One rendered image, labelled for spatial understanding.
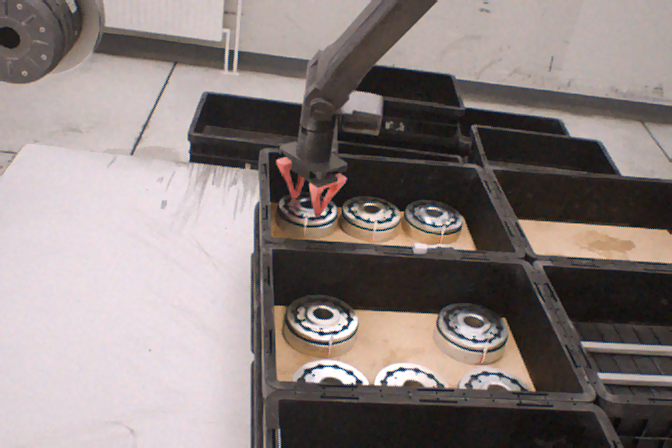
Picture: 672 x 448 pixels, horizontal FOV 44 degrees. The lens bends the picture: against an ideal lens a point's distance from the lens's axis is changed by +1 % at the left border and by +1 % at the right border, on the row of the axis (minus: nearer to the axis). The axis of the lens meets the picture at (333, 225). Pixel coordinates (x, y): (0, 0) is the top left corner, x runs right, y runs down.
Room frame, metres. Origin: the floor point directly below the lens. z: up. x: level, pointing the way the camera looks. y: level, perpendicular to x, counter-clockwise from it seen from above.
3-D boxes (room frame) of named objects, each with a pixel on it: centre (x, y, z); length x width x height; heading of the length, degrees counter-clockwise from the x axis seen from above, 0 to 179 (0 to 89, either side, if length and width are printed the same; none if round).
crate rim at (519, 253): (1.17, -0.07, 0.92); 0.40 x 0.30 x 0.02; 100
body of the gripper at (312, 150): (1.22, 0.05, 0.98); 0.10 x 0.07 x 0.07; 47
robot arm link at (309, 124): (1.22, 0.04, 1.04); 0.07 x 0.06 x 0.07; 94
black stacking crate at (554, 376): (0.87, -0.12, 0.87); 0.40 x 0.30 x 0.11; 100
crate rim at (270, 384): (0.87, -0.12, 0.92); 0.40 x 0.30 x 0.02; 100
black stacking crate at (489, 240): (1.17, -0.07, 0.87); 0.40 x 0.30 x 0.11; 100
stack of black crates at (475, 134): (2.18, -0.57, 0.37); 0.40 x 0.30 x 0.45; 94
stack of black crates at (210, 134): (2.12, 0.23, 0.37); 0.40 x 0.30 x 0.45; 94
